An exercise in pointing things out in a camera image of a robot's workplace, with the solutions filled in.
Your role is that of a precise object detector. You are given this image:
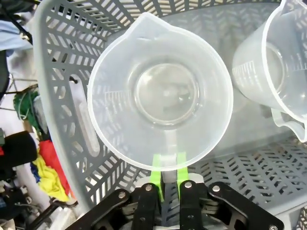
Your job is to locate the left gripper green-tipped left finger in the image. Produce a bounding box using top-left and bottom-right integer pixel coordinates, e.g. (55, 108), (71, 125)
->
(64, 154), (166, 230)

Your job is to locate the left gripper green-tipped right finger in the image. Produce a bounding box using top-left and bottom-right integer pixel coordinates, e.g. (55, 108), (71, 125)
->
(176, 151), (285, 230)

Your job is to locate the translucent plastic measuring cup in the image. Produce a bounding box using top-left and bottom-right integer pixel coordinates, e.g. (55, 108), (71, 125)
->
(232, 0), (307, 143)
(86, 12), (235, 172)

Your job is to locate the red yellow blue cloth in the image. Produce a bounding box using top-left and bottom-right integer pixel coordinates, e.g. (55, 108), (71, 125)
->
(30, 139), (74, 202)

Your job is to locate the grey perforated plastic basket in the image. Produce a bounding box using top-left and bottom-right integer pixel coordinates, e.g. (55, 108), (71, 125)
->
(32, 0), (307, 230)

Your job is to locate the light blue cloth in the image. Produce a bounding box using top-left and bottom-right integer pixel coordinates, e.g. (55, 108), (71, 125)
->
(0, 19), (33, 51)

